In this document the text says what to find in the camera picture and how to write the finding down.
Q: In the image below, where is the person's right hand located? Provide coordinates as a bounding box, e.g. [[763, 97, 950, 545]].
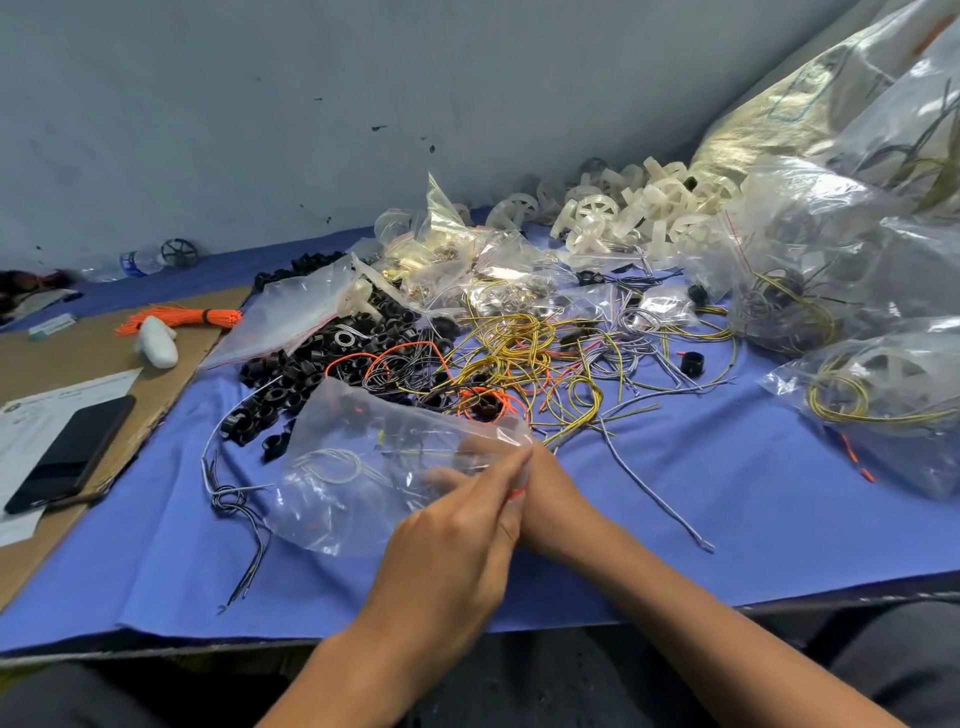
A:
[[454, 435, 620, 575]]

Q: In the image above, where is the person's left hand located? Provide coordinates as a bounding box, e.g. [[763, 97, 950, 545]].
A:
[[357, 447, 534, 687]]

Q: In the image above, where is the clear zip plastic bag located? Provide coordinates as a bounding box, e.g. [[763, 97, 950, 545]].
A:
[[261, 375, 537, 560]]

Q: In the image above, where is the orange wire loop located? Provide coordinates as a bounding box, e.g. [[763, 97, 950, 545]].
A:
[[454, 384, 518, 425]]

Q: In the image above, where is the pile of grey white wires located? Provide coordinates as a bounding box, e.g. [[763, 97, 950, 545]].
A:
[[567, 282, 747, 555]]

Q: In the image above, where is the grey wire bundle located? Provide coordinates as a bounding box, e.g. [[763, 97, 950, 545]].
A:
[[201, 424, 282, 615]]

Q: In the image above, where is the pile of black plastic rings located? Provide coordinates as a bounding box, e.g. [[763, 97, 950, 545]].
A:
[[217, 249, 515, 465]]

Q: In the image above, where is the heap of plastic bags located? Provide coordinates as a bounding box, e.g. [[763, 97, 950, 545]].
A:
[[364, 172, 575, 320]]

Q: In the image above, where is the stack of plastic bags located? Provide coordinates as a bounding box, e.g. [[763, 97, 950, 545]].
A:
[[198, 255, 380, 375]]

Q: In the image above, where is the red wire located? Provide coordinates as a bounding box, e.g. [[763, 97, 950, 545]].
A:
[[837, 432, 879, 485]]

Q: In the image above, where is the pile of white plastic wheels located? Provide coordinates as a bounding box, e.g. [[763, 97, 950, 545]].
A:
[[484, 154, 747, 260]]

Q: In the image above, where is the pile of large plastic bags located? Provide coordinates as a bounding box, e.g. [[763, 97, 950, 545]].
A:
[[687, 0, 960, 500]]

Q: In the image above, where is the person's right forearm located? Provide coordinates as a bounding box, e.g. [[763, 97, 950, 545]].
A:
[[567, 525, 911, 728]]

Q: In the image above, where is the white handheld device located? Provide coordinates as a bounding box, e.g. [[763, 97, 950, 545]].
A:
[[133, 313, 182, 372]]

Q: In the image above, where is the orange tie bundle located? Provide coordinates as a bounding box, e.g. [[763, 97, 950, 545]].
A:
[[114, 303, 246, 338]]

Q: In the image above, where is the black smartphone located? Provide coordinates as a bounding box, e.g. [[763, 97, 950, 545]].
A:
[[3, 393, 138, 516]]

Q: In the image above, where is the black round wheel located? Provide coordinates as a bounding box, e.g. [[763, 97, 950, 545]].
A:
[[157, 235, 201, 272]]

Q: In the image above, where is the brown cardboard sheet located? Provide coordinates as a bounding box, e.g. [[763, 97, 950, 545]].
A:
[[0, 285, 252, 612]]

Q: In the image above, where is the white paper sheet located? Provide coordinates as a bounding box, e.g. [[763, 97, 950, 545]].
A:
[[0, 367, 146, 551]]

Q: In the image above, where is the clear plastic water bottle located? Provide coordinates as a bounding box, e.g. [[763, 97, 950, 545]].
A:
[[81, 247, 168, 284]]

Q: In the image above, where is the small white label card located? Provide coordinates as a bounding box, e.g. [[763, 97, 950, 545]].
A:
[[25, 310, 80, 341]]

